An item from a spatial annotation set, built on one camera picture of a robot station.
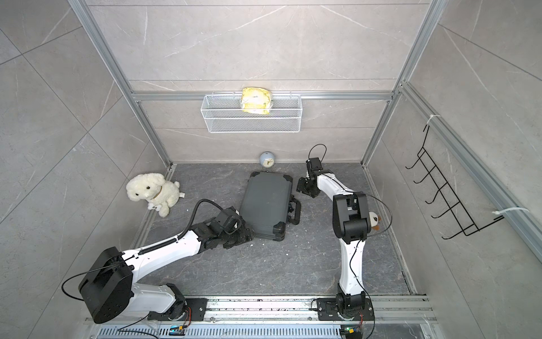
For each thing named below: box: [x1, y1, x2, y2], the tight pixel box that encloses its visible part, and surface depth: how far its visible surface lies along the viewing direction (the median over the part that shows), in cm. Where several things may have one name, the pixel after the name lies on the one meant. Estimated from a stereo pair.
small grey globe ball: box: [259, 151, 276, 168], surface depth 117 cm
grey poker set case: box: [239, 170, 302, 241], surface depth 97 cm
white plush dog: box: [125, 172, 185, 218], surface depth 92 cm
